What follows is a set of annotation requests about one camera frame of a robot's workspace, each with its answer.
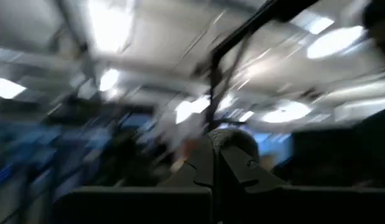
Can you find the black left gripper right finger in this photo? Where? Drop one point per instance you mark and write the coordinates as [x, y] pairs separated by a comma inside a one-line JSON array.
[[236, 174]]

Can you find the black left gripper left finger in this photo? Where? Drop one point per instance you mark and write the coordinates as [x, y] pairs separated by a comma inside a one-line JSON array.
[[202, 168]]

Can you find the grey waffle-weave towel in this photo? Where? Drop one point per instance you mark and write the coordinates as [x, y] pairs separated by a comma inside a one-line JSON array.
[[233, 138]]

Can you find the black overhead rig frame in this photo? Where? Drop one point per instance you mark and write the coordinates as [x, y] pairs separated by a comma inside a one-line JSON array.
[[213, 93]]

